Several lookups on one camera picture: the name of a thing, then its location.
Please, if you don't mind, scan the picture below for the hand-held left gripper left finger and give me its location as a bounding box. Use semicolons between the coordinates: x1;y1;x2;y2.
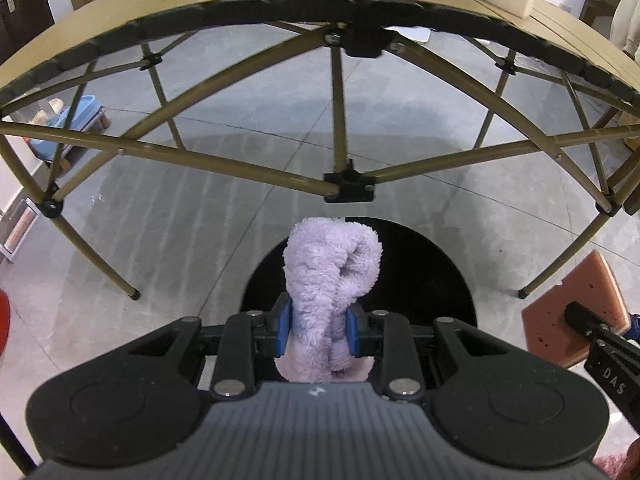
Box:
127;294;293;401

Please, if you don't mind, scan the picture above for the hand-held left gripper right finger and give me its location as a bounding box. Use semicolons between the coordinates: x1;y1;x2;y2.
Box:
346;305;506;403

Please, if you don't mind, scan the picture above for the pink sponge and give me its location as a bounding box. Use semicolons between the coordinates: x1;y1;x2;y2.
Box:
521;251;630;370

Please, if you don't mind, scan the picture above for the lilac fluffy towel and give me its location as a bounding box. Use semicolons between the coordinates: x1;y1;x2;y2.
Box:
274;216;383;383

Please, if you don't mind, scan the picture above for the black round bin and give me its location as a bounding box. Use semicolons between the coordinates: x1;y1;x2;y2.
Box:
240;217;478;348

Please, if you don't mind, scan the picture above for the person's right forearm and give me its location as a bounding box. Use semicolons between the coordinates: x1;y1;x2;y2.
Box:
620;435;640;480

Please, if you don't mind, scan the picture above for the person's pink clothing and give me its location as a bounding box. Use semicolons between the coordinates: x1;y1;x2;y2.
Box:
592;452;626;480

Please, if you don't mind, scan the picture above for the red plastic bucket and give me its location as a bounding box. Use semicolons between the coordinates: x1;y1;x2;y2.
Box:
0;287;12;356

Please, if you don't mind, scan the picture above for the white electric heater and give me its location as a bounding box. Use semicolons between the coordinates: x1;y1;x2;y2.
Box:
0;195;41;266

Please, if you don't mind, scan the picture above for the blue plastic pet tray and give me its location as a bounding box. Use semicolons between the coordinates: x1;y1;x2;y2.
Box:
50;94;108;133

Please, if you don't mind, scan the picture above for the beige cloth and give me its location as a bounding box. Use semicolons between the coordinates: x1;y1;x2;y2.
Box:
609;0;640;63

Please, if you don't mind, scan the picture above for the clear pet water dispenser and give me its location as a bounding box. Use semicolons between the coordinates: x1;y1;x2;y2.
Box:
27;100;68;162

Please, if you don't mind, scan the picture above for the dark wooden side table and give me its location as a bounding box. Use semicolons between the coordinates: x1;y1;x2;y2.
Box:
580;0;626;27

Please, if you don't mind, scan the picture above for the tan slatted folding table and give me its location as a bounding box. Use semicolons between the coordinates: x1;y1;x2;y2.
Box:
0;0;640;302

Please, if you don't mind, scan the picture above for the dark brown door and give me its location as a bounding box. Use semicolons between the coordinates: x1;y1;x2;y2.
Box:
0;0;56;63

